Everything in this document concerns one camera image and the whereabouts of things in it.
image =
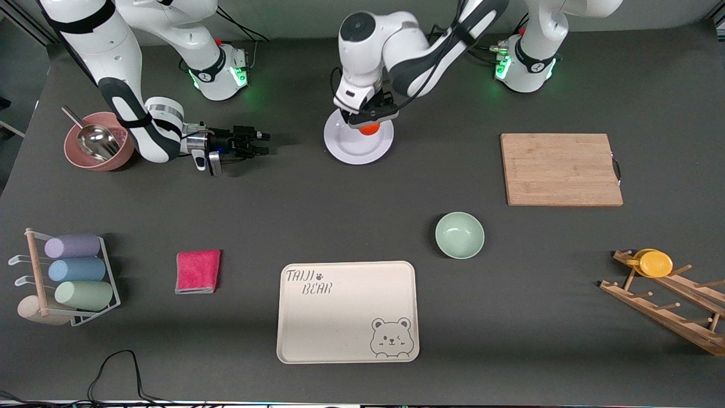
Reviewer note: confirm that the pink folded cloth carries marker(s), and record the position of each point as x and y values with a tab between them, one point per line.
198	272

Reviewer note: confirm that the pink bowl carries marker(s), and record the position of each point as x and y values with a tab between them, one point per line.
76	156

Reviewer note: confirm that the green cup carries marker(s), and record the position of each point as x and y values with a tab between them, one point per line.
85	295

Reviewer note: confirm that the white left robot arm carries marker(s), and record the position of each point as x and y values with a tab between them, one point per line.
374	45

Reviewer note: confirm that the purple cup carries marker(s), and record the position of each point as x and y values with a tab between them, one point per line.
73	246

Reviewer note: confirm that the white round plate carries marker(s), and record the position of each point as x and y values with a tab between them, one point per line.
354	148

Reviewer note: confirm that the yellow cup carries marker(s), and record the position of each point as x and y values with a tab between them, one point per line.
656	264

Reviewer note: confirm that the blue cup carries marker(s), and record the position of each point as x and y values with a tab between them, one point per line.
78	270

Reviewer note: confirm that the wooden cutting board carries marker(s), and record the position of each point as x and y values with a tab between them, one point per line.
561	170

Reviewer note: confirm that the wooden peg rack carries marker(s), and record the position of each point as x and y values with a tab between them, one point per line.
662	314

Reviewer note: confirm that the metal scoop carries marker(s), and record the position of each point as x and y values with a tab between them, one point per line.
96	140

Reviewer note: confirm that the light green bowl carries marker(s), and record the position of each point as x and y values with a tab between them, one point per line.
460	235

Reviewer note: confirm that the light grey bar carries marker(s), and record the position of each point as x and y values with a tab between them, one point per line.
11	129

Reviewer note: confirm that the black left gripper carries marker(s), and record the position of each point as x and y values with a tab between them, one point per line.
380	106

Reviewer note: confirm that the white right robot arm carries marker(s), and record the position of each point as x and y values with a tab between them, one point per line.
102	51

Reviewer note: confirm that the orange fruit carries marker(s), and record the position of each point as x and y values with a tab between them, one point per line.
369	130

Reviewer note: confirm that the beige cup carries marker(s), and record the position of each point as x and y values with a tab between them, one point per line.
28	311

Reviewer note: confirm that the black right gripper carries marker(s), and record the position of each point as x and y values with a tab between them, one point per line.
222	140

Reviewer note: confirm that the beige bear print tray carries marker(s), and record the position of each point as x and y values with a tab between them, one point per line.
340	317

